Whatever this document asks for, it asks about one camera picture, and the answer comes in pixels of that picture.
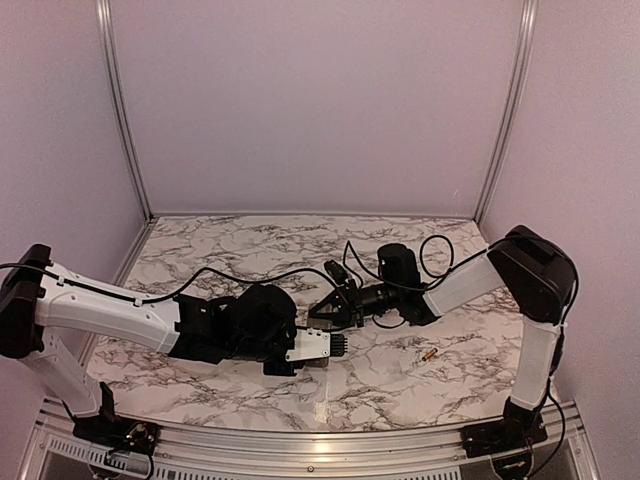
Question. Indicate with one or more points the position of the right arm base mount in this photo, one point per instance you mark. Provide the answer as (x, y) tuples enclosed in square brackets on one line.
[(517, 428)]

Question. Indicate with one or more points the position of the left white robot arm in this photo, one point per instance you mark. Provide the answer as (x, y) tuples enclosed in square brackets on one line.
[(39, 296)]

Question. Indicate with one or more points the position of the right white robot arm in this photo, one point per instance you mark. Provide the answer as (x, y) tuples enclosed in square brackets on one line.
[(536, 275)]

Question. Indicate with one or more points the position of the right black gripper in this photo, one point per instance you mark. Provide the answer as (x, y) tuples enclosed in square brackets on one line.
[(349, 302)]

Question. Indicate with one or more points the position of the left aluminium corner post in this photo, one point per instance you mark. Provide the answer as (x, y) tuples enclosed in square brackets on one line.
[(108, 45)]

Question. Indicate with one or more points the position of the aluminium corner post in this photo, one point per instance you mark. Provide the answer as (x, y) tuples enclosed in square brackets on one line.
[(516, 87), (108, 45)]

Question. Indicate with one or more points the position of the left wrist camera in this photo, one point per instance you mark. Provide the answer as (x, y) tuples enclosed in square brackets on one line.
[(339, 345)]

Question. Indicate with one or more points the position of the gold AA battery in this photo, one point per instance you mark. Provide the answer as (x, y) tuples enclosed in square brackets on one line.
[(429, 354)]

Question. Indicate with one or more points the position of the right aluminium corner post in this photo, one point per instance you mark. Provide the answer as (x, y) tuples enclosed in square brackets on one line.
[(516, 87)]

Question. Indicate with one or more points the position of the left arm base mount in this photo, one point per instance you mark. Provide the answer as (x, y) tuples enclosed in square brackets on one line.
[(118, 432)]

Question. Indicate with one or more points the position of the grey white remote control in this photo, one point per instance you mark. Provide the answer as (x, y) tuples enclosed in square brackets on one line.
[(317, 348)]

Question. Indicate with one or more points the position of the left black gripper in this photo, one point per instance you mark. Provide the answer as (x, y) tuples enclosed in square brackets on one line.
[(283, 370)]

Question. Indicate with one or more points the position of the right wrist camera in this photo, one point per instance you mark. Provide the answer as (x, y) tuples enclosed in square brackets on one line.
[(336, 272)]

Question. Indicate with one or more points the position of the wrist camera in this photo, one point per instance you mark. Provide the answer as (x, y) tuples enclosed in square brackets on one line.
[(336, 272), (339, 345)]

